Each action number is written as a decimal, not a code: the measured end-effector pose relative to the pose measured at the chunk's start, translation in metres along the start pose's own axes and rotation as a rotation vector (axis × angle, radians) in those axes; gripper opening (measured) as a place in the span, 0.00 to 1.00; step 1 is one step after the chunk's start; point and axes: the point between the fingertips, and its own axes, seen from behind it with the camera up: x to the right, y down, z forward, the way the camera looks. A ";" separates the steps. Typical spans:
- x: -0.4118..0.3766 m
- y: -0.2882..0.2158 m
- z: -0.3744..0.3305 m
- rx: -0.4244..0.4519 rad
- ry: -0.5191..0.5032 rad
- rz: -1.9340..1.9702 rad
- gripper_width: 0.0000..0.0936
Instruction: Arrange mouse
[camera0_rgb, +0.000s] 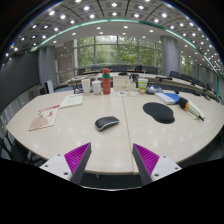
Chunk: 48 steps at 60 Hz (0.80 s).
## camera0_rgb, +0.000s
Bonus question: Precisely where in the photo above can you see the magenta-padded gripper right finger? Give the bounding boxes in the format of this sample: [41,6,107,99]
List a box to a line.
[131,142,183,187]

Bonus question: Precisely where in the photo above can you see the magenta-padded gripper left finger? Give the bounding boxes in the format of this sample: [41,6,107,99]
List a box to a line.
[39,142,93,186]

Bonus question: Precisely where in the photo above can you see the black computer mouse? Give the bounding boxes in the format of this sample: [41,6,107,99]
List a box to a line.
[94,115,120,132]

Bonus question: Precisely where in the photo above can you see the black mouse pad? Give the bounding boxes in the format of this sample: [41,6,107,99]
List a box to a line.
[142,101,176,125]

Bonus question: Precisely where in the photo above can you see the red and white booklet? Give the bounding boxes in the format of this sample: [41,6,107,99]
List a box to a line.
[28,104,61,132]

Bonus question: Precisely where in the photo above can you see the pale green paper booklet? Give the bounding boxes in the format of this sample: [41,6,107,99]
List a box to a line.
[59,93,85,109]

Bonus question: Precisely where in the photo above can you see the black foam-head microphone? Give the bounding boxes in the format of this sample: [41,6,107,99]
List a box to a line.
[177,96,205,122]

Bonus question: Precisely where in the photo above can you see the white paper sheet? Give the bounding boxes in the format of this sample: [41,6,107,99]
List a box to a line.
[186,99,207,120]

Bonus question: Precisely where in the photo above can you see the blue and white book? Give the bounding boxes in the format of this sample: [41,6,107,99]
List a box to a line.
[154,92,183,106]

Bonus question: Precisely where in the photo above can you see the dark grey conference microphone console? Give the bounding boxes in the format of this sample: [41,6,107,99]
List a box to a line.
[145,84,164,95]

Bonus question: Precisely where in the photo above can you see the white upright appliance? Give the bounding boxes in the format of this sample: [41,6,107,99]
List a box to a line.
[44,79,55,95]

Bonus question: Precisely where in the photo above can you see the printed paper drink cup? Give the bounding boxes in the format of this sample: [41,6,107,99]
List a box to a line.
[137,77,149,95]

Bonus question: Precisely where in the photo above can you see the colourful printed flyer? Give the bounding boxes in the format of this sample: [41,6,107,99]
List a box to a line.
[110,89,137,98]

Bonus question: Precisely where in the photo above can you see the white paper cup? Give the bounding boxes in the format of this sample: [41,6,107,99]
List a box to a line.
[81,78,92,95]

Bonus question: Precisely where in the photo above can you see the white lidded mug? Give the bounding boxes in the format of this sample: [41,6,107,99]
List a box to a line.
[91,79,103,96]

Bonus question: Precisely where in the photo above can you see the beige cardboard box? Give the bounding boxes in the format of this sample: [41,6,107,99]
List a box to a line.
[112,75,138,92]

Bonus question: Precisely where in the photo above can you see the red bottle with green band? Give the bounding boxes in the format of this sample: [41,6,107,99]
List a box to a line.
[101,67,112,95]

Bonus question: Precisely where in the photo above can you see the dark office chairs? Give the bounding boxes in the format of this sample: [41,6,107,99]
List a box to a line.
[76,64,214,98]

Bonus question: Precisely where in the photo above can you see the ceiling lights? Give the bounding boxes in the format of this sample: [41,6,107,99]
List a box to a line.
[4,0,224,68]

